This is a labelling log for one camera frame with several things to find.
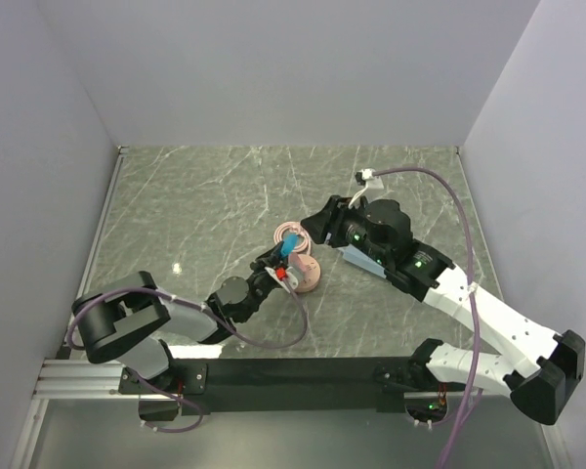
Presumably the blue plug adapter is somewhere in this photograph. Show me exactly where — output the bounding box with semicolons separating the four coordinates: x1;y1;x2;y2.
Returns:
279;233;298;259

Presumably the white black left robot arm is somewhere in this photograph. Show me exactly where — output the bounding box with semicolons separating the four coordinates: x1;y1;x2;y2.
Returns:
66;242;303;393

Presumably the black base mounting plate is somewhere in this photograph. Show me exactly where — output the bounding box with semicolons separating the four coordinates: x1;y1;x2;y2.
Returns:
116;357;470;424

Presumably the pink coiled power cord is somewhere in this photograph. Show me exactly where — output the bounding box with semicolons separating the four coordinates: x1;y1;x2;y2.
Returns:
272;220;314;255

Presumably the pink cube socket adapter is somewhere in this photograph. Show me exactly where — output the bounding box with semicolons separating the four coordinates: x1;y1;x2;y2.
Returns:
287;252;310;293

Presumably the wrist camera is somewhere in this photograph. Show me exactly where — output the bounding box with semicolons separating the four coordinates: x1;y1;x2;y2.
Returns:
348;168;384;208
265;266;305;292

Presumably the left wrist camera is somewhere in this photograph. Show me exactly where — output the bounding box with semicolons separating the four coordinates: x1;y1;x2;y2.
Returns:
265;266;305;292

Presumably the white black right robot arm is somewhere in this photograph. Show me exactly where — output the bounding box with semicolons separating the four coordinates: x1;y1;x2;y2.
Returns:
301;195;586;425

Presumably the pink round power strip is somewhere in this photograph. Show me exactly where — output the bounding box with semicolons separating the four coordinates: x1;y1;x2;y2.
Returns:
300;254;321;293

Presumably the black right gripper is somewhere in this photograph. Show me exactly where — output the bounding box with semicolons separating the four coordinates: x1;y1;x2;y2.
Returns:
299;195;391;268

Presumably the light blue power strip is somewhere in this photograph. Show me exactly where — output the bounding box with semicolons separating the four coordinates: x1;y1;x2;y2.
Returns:
340;245;386;279

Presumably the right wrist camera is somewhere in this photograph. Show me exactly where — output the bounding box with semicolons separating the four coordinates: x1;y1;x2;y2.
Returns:
348;168;384;208

